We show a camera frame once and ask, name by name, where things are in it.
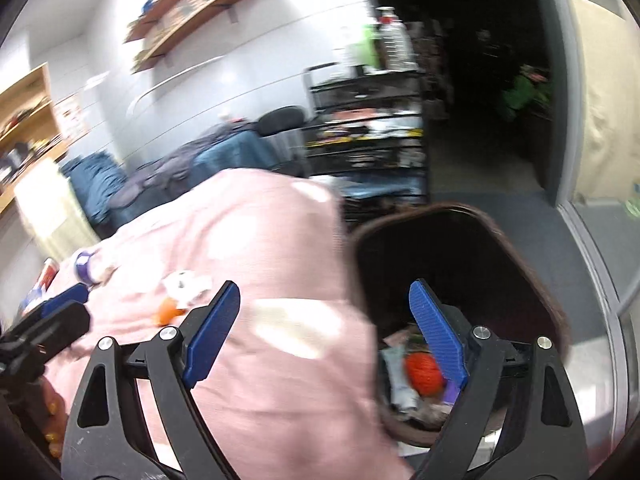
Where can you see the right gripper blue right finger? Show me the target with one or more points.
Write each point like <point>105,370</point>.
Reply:
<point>541,437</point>

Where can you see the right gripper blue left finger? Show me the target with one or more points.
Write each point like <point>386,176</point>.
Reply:
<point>107,436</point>

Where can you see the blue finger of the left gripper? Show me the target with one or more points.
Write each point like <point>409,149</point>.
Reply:
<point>78,293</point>

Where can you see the purple yogurt cup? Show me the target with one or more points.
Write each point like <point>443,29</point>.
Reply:
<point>82,269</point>

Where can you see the orange foam fruit net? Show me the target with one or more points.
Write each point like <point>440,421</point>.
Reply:
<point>424,374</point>

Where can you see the light blue cloth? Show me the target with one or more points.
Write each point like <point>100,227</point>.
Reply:
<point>402,395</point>

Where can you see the person's left hand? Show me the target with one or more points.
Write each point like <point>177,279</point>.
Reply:
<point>51,417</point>

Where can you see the red cylindrical can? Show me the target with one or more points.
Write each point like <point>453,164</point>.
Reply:
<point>47,274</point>

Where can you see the orange fruit peel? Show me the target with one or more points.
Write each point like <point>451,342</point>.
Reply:
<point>167,311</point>

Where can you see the cream cloth covered chair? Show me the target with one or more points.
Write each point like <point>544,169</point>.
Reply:
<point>50,212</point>

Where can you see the pink polka dot bed cover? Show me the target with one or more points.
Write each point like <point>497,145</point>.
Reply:
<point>290,395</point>

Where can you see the pile of blue sheets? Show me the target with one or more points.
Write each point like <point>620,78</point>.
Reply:
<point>95,179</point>

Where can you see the blue massage bed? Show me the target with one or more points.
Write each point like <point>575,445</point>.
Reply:
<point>243,150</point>

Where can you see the grey blanket on bed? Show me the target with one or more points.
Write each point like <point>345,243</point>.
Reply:
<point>176,165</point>

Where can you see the wooden cubby cabinet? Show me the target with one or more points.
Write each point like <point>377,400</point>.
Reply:
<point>29,125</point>

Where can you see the black round stool chair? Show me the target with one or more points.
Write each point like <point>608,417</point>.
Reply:
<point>285,118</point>

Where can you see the black trolley cart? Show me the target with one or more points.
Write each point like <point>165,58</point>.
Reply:
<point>367,138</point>

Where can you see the green lotion bottle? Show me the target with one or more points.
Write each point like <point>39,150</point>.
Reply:
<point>367,51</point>

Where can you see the potted plant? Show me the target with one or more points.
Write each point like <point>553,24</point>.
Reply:
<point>531,92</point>

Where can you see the clear ribbed bottle red cap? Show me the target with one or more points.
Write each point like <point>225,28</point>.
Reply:
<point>396,40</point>

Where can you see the wall poster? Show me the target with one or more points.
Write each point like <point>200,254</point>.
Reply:
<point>68,115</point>

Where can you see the lower wooden wall shelf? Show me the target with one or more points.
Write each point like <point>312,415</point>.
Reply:
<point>177,33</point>

